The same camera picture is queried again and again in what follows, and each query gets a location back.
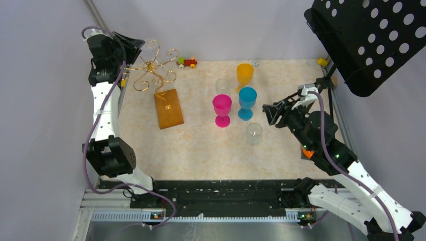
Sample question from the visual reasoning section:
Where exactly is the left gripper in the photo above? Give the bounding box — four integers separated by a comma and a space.
108, 31, 145, 66

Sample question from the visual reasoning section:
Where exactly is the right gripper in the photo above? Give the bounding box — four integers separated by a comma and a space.
263, 97, 314, 151

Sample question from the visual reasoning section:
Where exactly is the clear wine glass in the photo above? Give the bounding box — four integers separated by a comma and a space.
215, 79, 230, 96
246, 123, 263, 145
140, 38, 160, 62

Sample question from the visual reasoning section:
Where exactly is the blue plastic wine glass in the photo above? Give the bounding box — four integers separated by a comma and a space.
238, 87, 257, 121

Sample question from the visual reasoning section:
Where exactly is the yellow plastic wine glass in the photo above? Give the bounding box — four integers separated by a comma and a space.
236, 63, 254, 94

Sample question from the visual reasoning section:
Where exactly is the pink plastic wine glass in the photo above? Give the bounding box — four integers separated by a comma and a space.
212, 94, 232, 128

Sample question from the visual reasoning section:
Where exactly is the clear wine glass back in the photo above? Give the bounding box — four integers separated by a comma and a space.
140, 38, 160, 62

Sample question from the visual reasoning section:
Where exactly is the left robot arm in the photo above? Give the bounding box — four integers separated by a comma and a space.
81, 26, 161, 208

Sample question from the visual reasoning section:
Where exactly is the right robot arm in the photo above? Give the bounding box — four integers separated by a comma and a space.
262, 98, 425, 240

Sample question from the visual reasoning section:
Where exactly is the wooden rack base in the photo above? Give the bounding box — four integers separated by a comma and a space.
154, 89, 184, 129

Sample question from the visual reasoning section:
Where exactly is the colourful toy train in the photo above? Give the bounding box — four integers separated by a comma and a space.
176, 57, 198, 69

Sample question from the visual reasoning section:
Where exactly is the orange tape dispenser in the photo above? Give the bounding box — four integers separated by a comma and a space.
302, 147, 315, 160

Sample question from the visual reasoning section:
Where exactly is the yellow clamp knob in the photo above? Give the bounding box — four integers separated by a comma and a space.
316, 58, 328, 67

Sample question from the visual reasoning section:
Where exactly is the black perforated music stand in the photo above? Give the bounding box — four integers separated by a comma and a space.
304, 1, 425, 97

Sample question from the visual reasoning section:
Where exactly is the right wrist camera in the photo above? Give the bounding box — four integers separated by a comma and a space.
291, 85, 320, 110

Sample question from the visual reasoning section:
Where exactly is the gold wire wine glass rack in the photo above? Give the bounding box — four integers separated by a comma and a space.
126, 41, 179, 94

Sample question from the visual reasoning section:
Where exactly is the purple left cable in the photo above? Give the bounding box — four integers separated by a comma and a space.
81, 26, 177, 230

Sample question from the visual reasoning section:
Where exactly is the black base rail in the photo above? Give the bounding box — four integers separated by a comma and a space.
130, 179, 334, 220

